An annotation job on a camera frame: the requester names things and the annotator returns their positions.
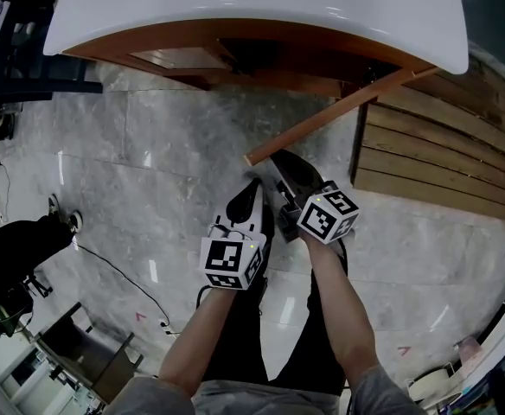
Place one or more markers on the person's grey shirt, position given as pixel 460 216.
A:
pixel 257 401

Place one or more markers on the person's right forearm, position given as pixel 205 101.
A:
pixel 339 309

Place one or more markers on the dark wooden chair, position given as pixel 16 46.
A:
pixel 84 353

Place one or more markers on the white framed glass counter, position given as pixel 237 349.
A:
pixel 503 340

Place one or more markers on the wooden cabinet door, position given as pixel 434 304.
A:
pixel 321 116
pixel 179 59

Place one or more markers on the wooden slatted platform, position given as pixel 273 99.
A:
pixel 442 154

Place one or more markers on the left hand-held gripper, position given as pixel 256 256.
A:
pixel 228 257

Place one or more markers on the person's left forearm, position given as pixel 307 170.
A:
pixel 205 340

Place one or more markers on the white round container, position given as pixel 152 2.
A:
pixel 430 383

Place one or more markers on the wooden sink cabinet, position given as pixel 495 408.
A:
pixel 304 48

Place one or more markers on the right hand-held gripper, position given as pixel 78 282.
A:
pixel 328 214

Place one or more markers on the person's black trousers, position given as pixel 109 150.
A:
pixel 246 344

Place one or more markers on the black stand with legs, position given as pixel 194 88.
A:
pixel 38 285

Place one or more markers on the black metal shelf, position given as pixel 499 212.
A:
pixel 40 85

